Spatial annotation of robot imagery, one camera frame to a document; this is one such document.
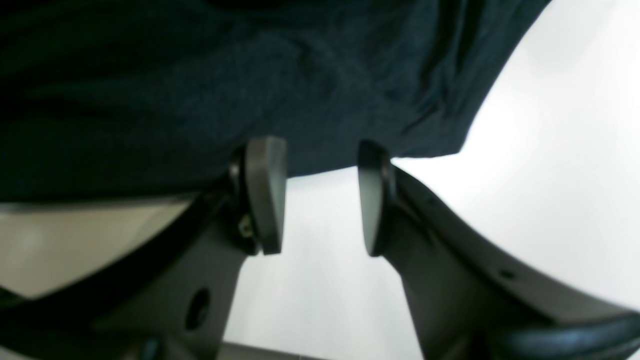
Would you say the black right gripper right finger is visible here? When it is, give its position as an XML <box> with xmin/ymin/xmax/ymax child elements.
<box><xmin>357</xmin><ymin>140</ymin><xmax>640</xmax><ymax>360</ymax></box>

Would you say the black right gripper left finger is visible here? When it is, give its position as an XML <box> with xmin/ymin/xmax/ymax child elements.
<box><xmin>1</xmin><ymin>136</ymin><xmax>288</xmax><ymax>360</ymax></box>

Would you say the black t-shirt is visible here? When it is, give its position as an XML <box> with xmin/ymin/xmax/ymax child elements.
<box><xmin>0</xmin><ymin>0</ymin><xmax>549</xmax><ymax>203</ymax></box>

